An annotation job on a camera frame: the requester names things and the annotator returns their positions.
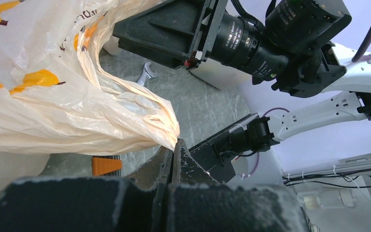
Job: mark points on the black orange hex key set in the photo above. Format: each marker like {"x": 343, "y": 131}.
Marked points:
{"x": 106, "y": 166}

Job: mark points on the orange plastic bag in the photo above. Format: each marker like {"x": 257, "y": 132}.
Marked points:
{"x": 56, "y": 98}

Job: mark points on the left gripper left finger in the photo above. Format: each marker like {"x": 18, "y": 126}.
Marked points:
{"x": 88, "y": 204}

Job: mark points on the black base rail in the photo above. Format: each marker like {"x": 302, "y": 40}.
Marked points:
{"x": 214, "y": 154}

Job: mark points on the silver combination wrench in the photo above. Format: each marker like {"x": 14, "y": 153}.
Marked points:
{"x": 147, "y": 74}

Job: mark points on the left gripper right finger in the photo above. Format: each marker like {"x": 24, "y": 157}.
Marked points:
{"x": 197, "y": 203}

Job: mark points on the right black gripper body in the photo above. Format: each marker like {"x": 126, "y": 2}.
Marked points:
{"x": 175, "y": 33}

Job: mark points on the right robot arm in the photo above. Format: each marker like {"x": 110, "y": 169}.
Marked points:
{"x": 292, "y": 49}

